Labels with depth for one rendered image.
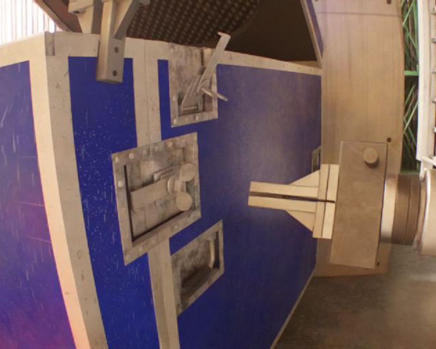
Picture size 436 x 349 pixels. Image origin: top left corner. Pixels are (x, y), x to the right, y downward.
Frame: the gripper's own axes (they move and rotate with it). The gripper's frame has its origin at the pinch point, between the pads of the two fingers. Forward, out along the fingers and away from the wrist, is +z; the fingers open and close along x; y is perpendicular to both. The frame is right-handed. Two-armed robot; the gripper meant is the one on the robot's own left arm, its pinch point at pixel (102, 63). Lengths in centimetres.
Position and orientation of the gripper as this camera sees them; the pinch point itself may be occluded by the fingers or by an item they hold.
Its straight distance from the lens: 38.5
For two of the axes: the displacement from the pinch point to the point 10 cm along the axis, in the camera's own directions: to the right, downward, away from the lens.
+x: -8.9, -0.8, 4.5
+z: -0.4, 10.0, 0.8
